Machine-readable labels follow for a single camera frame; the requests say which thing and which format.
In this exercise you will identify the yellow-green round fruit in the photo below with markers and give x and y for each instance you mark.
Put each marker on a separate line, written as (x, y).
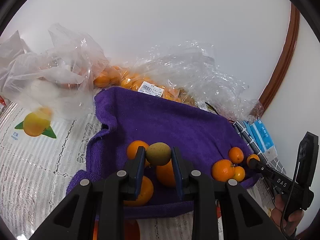
(158, 153)

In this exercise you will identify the clear bag of oranges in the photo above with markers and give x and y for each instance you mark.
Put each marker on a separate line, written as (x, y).
(130, 80)

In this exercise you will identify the small mandarin orange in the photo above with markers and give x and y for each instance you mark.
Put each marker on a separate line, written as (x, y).
(239, 174)
(236, 154)

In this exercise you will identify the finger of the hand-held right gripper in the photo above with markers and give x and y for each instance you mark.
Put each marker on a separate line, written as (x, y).
(262, 168)

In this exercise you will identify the crinkled clear plastic wrap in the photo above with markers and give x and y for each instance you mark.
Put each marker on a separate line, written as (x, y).
(195, 67)

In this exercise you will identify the brown wooden door frame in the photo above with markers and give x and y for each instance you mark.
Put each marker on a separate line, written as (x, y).
(282, 62)

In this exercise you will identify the purple towel covered tray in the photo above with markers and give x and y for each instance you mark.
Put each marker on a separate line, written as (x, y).
(175, 125)

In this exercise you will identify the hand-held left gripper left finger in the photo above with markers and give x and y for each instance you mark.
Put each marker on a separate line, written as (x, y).
(140, 172)

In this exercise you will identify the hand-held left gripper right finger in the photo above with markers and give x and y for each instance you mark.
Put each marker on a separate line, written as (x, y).
(176, 175)

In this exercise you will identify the blue checkered cloth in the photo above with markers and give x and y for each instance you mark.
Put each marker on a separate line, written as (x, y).
(275, 163)

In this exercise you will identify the person's right hand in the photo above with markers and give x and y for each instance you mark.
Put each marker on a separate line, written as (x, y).
(278, 215)

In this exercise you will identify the clear plastic bag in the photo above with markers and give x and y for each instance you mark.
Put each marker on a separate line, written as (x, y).
(62, 67)

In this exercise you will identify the large mandarin orange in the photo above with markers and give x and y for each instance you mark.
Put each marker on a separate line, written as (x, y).
(132, 151)
(223, 170)
(146, 191)
(165, 176)

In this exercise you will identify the oval mandarin orange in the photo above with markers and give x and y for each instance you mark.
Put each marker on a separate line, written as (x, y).
(251, 157)

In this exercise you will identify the blue tissue pack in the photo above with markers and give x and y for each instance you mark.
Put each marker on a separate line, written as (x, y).
(263, 137)

